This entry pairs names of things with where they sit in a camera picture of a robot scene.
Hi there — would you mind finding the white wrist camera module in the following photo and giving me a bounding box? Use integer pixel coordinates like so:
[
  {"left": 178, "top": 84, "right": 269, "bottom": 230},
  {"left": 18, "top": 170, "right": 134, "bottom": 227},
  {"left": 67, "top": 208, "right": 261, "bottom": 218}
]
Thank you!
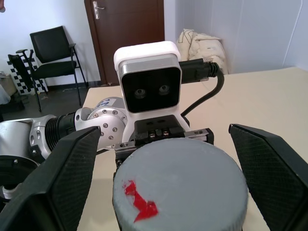
[{"left": 113, "top": 40, "right": 191, "bottom": 150}]

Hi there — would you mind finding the cream stuffed fabric bag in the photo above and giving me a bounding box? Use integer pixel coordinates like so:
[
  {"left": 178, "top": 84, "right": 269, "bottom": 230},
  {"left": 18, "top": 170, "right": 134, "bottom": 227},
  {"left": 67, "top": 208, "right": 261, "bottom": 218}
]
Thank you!
[{"left": 177, "top": 28, "right": 230, "bottom": 75}]

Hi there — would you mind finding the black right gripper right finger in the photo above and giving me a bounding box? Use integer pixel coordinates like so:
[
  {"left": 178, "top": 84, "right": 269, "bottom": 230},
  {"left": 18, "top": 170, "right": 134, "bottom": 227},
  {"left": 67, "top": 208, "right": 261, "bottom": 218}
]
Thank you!
[{"left": 228, "top": 123, "right": 308, "bottom": 231}]

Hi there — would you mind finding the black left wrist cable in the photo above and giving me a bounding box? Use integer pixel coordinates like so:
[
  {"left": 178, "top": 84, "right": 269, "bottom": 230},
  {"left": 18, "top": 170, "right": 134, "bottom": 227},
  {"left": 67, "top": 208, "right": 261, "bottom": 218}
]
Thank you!
[{"left": 179, "top": 59, "right": 226, "bottom": 116}]

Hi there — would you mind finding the black folded tripod stand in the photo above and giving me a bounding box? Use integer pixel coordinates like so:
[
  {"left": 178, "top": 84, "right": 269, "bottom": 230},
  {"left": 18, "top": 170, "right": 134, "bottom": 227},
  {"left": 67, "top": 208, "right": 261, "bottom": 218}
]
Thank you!
[{"left": 15, "top": 49, "right": 36, "bottom": 92}]

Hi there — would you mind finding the silver door handle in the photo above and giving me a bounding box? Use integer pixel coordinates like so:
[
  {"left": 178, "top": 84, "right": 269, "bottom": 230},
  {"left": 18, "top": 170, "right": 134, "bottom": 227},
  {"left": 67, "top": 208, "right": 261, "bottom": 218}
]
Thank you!
[{"left": 92, "top": 0, "right": 105, "bottom": 20}]

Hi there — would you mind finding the grey jar lid red mark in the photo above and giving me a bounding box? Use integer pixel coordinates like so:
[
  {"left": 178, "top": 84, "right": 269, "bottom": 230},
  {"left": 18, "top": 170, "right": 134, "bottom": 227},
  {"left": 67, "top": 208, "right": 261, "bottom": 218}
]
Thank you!
[{"left": 112, "top": 137, "right": 249, "bottom": 231}]

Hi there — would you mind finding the black white checkerboard panel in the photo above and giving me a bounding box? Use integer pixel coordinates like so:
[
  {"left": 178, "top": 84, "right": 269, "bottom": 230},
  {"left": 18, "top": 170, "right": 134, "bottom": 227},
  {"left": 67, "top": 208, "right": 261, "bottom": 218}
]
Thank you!
[{"left": 7, "top": 49, "right": 49, "bottom": 97}]

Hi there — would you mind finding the black office chair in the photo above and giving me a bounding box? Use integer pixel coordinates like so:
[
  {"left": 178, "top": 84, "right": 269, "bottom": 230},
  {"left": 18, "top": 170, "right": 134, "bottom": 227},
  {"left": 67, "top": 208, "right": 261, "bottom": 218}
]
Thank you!
[{"left": 29, "top": 26, "right": 89, "bottom": 113}]

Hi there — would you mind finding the brown wooden door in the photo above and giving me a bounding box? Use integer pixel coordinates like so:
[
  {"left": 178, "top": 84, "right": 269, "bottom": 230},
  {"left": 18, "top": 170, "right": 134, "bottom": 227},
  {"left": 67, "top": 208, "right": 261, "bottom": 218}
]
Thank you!
[{"left": 84, "top": 0, "right": 166, "bottom": 86}]

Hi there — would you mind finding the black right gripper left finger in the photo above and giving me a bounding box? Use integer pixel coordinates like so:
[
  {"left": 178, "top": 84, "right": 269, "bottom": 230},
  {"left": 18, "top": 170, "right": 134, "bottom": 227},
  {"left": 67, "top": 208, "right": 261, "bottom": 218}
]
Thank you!
[{"left": 0, "top": 126, "right": 102, "bottom": 231}]

